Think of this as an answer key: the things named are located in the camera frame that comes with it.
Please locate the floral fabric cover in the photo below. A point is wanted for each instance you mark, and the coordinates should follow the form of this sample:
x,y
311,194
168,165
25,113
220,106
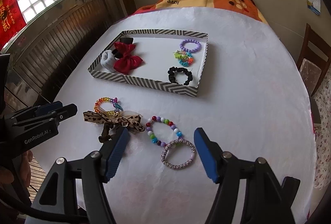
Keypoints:
x,y
322,135

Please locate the black scrunchie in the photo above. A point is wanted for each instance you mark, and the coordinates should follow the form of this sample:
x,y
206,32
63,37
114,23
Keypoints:
x,y
182,73

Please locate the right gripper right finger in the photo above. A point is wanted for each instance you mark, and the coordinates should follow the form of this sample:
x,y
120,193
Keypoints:
x,y
211,156

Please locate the red black hair bow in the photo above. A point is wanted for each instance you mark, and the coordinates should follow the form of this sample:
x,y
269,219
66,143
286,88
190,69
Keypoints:
x,y
125,61

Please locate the white fluffy scrunchie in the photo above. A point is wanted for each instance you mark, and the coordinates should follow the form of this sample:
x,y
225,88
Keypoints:
x,y
108,60

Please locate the red paper banner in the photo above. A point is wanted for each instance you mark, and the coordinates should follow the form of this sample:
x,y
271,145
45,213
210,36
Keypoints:
x,y
12,21

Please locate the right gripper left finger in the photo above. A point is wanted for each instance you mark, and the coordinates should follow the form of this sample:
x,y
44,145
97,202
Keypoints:
x,y
112,152

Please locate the striped black white tray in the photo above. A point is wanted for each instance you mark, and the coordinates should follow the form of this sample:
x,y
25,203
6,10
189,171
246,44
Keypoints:
x,y
156,48

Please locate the leopard print bow scrunchie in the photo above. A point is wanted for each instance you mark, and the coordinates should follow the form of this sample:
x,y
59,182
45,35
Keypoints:
x,y
111,124

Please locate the wooden chair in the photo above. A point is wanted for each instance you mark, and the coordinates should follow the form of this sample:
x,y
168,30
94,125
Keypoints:
x,y
311,66

